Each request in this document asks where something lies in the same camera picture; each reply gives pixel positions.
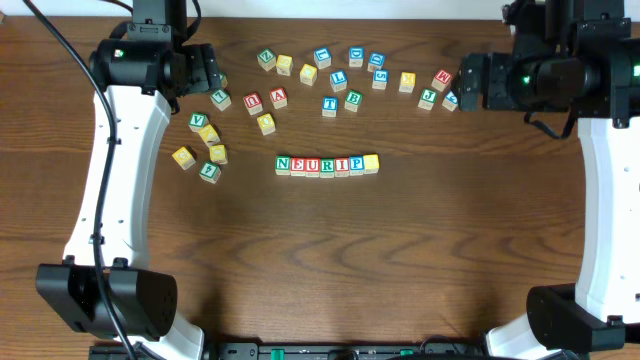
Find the yellow K block right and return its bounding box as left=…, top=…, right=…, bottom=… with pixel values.
left=399, top=72, right=416, bottom=93

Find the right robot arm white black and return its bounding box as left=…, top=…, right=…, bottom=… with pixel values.
left=453, top=11, right=639, bottom=359

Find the green R block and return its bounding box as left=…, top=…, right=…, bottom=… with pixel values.
left=320, top=158, right=335, bottom=178

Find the yellow block upper middle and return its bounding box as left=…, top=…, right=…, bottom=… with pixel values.
left=299, top=64, right=318, bottom=86

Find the green J block left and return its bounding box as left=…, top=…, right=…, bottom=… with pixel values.
left=220, top=72, right=228, bottom=89

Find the blue 5 block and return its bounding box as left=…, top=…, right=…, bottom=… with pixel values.
left=372, top=69, right=389, bottom=90

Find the blue T block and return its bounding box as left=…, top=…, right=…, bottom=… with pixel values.
left=322, top=96, right=338, bottom=118

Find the yellow S block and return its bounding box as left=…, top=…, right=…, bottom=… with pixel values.
left=363, top=154, right=380, bottom=174

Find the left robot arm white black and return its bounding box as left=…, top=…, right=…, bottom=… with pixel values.
left=36, top=39, right=220, bottom=359

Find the red M block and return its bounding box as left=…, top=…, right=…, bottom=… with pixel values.
left=431, top=69, right=453, bottom=92

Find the yellow O block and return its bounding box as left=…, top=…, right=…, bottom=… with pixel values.
left=257, top=113, right=276, bottom=136

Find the red u block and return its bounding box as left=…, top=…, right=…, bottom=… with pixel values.
left=243, top=92, right=263, bottom=115
left=305, top=158, right=321, bottom=178

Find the blue P block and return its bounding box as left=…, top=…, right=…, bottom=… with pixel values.
left=349, top=156, right=365, bottom=176

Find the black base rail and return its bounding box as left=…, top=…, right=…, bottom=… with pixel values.
left=89, top=339, right=591, bottom=360

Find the green j block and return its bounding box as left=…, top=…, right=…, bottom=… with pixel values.
left=418, top=88, right=437, bottom=110
left=220, top=72, right=228, bottom=89

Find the yellow block top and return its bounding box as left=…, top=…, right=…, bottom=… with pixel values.
left=276, top=54, right=293, bottom=76

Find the red E block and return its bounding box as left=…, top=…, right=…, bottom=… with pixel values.
left=290, top=157, right=306, bottom=177

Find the blue l block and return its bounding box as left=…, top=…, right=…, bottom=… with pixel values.
left=330, top=70, right=348, bottom=92
left=314, top=47, right=332, bottom=69

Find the red I block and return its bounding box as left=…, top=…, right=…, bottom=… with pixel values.
left=334, top=157, right=350, bottom=177

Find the yellow k block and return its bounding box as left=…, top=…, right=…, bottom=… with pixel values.
left=399, top=72, right=416, bottom=93
left=198, top=124, right=220, bottom=147

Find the blue L block top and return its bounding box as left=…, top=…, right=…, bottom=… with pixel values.
left=314, top=47, right=332, bottom=69

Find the green 7 block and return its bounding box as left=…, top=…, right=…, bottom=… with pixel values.
left=210, top=89, right=232, bottom=111

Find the yellow K block left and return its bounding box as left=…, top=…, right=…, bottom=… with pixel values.
left=198, top=124, right=220, bottom=147

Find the yellow G block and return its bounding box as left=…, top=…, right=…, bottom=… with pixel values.
left=172, top=147, right=196, bottom=170

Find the green N block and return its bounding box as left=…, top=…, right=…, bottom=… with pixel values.
left=275, top=156, right=291, bottom=176

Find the green V block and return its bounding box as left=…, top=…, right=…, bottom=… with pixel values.
left=188, top=112, right=209, bottom=132

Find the yellow C block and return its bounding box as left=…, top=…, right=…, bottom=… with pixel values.
left=209, top=144, right=228, bottom=164

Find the green B block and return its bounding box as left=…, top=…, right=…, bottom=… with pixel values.
left=345, top=90, right=363, bottom=112

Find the blue 2 block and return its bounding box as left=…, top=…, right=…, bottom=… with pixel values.
left=442, top=91, right=458, bottom=112

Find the green Z block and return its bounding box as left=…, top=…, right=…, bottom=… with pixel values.
left=257, top=48, right=277, bottom=72

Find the blue D block tilted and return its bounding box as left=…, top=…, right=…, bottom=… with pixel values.
left=367, top=52, right=386, bottom=72

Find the green J block right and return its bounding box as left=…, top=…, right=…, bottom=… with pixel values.
left=418, top=88, right=437, bottom=110

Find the red A block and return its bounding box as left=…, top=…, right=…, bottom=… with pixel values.
left=269, top=87, right=288, bottom=109

